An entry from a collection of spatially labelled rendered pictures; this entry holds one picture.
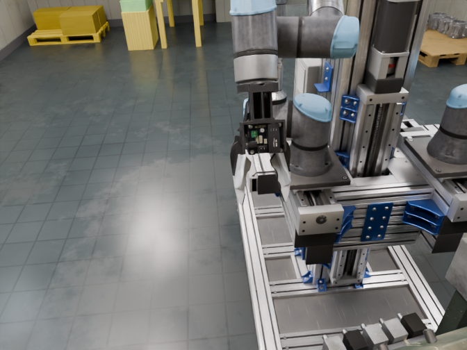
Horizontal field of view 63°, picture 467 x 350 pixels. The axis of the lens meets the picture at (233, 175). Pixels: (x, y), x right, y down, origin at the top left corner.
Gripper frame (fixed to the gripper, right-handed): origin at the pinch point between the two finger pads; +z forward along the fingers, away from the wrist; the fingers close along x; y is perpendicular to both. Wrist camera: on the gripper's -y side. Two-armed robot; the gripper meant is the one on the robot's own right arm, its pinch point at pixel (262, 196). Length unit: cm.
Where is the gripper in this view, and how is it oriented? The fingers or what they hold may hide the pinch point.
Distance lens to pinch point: 70.8
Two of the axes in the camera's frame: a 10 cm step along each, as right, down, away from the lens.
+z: 0.7, 9.9, 1.4
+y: 0.6, 1.4, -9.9
